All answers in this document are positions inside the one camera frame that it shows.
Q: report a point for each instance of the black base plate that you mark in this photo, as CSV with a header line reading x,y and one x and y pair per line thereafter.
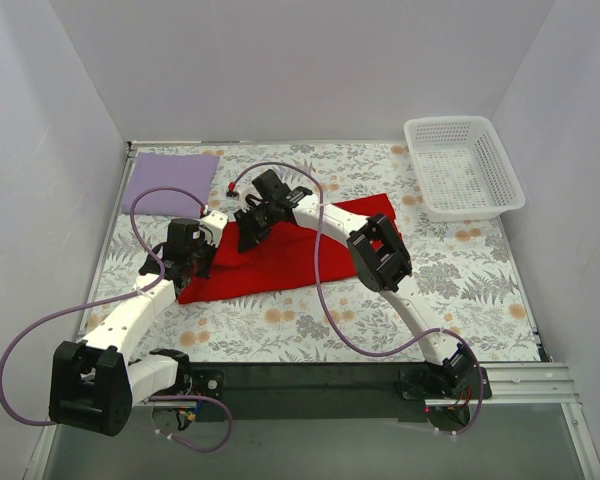
x,y
317,391

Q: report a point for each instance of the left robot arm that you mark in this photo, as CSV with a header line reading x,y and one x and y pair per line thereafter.
x,y
95,382

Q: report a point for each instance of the folded purple t shirt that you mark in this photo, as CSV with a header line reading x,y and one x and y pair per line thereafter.
x,y
193,173

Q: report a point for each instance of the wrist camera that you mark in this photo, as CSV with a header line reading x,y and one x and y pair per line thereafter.
x,y
212,224
239,193

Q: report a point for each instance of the red t shirt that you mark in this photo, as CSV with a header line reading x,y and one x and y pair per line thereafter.
x,y
283,262

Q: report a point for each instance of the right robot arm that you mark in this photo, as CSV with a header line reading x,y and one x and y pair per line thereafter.
x,y
382,264

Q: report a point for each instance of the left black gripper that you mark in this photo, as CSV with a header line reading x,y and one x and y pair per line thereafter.
x,y
195,262

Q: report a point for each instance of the aluminium frame rail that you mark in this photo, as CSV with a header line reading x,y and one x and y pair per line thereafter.
x,y
530,383

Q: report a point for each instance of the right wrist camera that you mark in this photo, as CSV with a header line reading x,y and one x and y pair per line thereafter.
x,y
239,193

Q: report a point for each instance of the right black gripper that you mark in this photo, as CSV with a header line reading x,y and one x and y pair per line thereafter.
x,y
253,220

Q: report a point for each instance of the white plastic basket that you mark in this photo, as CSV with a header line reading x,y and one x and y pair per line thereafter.
x,y
462,168

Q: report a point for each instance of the floral table cloth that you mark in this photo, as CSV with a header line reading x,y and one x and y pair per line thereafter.
x,y
464,270

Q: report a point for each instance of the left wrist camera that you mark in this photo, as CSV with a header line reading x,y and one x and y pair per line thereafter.
x,y
212,224

